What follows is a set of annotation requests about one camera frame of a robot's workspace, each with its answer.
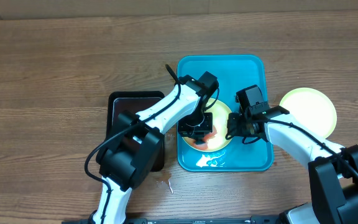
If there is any teal orange sponge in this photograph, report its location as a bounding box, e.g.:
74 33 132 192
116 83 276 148
190 126 217 151

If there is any yellow plate top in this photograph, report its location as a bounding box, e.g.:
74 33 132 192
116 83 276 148
183 100 231 152

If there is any yellow plate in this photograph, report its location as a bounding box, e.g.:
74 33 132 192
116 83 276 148
183 100 231 152
279 87 337 138

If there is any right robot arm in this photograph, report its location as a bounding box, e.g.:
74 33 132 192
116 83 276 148
226 106 358 224

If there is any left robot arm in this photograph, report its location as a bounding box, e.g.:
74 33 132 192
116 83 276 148
85 72 219 223

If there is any teal plastic tray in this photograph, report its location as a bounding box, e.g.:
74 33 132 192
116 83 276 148
177 55 274 172

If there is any black rectangular tray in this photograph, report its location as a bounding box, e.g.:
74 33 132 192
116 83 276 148
106 91 165 172

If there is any black base frame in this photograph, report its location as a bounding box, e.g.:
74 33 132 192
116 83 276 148
61 205 310 224

